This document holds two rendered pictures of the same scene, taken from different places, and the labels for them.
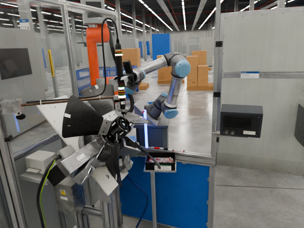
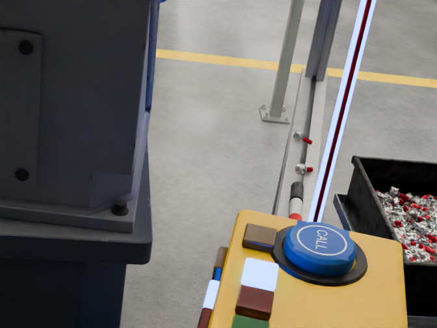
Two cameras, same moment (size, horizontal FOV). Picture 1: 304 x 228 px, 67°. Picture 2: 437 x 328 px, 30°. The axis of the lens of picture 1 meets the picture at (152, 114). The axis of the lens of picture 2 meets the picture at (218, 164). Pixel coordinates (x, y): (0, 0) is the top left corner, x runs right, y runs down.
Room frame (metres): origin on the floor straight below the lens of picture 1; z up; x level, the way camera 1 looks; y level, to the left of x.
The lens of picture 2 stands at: (2.02, 0.62, 1.33)
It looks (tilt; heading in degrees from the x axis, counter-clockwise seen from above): 29 degrees down; 252
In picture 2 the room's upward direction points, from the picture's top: 10 degrees clockwise
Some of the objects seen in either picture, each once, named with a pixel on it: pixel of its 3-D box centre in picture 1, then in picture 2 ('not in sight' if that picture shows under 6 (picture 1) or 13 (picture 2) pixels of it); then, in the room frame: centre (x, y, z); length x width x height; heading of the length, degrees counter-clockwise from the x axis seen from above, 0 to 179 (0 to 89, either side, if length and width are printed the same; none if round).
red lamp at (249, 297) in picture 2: not in sight; (254, 302); (1.90, 0.32, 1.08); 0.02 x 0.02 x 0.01; 68
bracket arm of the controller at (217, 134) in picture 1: (229, 135); not in sight; (1.52, -0.54, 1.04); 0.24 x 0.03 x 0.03; 68
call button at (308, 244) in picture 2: not in sight; (319, 250); (1.85, 0.28, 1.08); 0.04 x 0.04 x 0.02
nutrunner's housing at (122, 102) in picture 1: (120, 78); not in sight; (1.42, 0.18, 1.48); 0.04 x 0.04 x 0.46
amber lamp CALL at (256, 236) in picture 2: not in sight; (259, 237); (1.88, 0.27, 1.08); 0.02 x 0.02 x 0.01; 68
